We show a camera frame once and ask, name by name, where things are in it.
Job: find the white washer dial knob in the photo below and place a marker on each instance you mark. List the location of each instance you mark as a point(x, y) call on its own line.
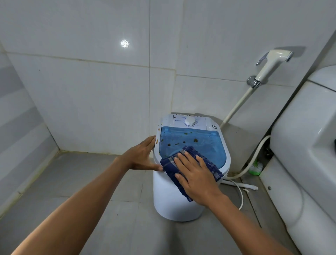
point(190, 122)

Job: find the person's right middle finger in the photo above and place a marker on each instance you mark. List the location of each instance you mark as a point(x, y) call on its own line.
point(185, 161)

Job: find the white plastic pipe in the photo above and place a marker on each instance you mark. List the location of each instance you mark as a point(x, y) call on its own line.
point(240, 185)

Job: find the blue translucent washer lid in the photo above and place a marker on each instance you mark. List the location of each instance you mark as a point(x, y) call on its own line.
point(204, 145)

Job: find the person's left forearm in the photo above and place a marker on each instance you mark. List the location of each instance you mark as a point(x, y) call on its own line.
point(73, 207)

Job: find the white mini washing machine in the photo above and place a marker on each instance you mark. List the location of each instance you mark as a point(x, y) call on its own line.
point(170, 195)

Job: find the person's right little finger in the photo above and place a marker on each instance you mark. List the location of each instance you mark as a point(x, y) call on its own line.
point(202, 163)

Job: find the green and white toilet brush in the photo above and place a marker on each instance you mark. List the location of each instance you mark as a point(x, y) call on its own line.
point(256, 168)

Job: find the person's left hand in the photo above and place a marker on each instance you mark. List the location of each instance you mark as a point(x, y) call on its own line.
point(136, 157)

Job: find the person's left thumb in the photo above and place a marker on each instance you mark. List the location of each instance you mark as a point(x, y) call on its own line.
point(154, 167)

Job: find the person's right hand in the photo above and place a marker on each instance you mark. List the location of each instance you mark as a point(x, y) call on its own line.
point(199, 181)

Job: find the white ceramic toilet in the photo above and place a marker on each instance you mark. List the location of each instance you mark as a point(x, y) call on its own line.
point(301, 163)

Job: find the person's right forearm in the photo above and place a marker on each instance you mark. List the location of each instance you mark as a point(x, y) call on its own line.
point(244, 226)

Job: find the chrome sprayer wall holder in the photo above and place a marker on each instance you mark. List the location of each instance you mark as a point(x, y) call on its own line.
point(252, 81)

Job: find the person's right thumb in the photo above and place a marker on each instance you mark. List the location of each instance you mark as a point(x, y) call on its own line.
point(180, 180)

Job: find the blue checked cloth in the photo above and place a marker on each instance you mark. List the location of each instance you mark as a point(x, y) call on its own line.
point(172, 164)

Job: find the white bidet sprayer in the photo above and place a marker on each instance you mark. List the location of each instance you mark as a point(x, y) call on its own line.
point(271, 61)

